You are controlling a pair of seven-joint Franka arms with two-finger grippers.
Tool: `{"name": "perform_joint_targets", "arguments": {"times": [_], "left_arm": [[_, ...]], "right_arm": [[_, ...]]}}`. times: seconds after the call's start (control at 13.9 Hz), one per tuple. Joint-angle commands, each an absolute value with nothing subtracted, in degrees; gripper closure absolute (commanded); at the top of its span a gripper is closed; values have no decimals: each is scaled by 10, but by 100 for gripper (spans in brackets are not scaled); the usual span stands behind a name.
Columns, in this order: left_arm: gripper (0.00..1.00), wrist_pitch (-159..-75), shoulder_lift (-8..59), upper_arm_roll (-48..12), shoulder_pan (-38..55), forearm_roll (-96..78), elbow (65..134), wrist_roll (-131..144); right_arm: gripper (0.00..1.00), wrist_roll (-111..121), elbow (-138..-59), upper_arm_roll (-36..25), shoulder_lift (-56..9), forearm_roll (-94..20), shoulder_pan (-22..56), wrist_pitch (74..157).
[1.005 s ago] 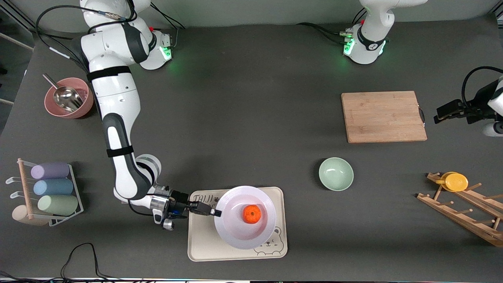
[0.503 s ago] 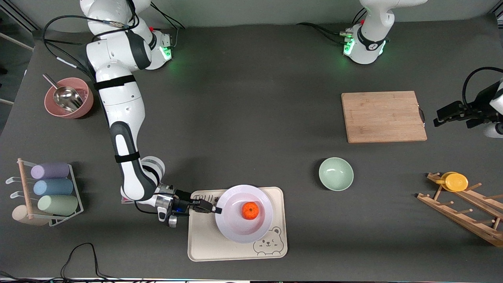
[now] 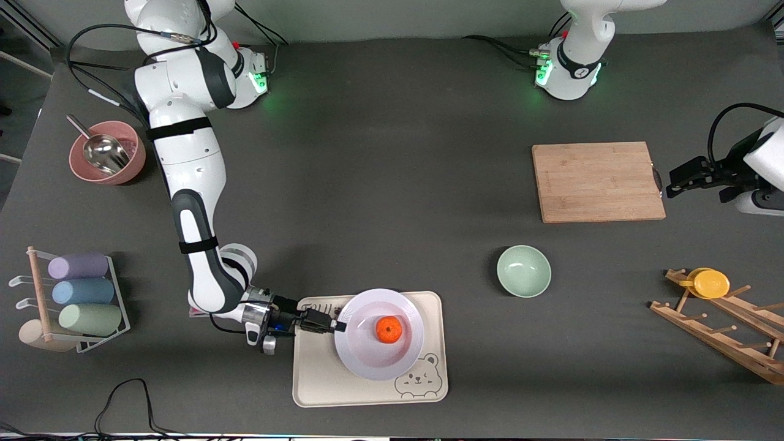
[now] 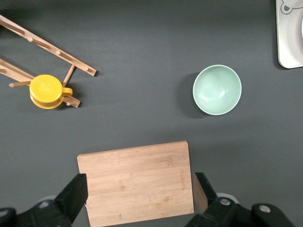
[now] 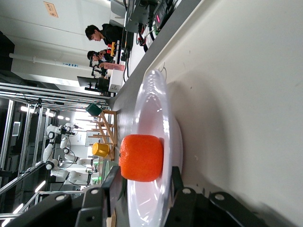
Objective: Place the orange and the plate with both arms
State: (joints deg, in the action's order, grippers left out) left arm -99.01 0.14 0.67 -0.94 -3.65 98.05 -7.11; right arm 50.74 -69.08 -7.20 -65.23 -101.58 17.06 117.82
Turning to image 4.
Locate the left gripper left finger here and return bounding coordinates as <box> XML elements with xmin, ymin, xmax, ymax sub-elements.
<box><xmin>0</xmin><ymin>173</ymin><xmax>89</xmax><ymax>227</ymax></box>

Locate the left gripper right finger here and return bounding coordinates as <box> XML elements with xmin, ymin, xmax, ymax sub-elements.
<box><xmin>187</xmin><ymin>172</ymin><xmax>295</xmax><ymax>227</ymax></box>

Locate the wooden cutting board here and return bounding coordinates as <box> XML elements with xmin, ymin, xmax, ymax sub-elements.
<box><xmin>77</xmin><ymin>140</ymin><xmax>209</xmax><ymax>227</ymax></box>

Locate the yellow cup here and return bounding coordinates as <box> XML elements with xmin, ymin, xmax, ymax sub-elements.
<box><xmin>29</xmin><ymin>74</ymin><xmax>73</xmax><ymax>110</ymax></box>

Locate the pastel green bowl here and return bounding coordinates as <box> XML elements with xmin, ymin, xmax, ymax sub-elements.
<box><xmin>192</xmin><ymin>64</ymin><xmax>242</xmax><ymax>116</ymax></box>

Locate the wooden peg drying rack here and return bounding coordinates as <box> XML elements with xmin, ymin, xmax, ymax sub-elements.
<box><xmin>0</xmin><ymin>14</ymin><xmax>98</xmax><ymax>108</ymax></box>

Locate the cream tray with bear print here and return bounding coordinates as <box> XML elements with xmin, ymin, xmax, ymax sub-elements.
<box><xmin>276</xmin><ymin>0</ymin><xmax>303</xmax><ymax>69</ymax></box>

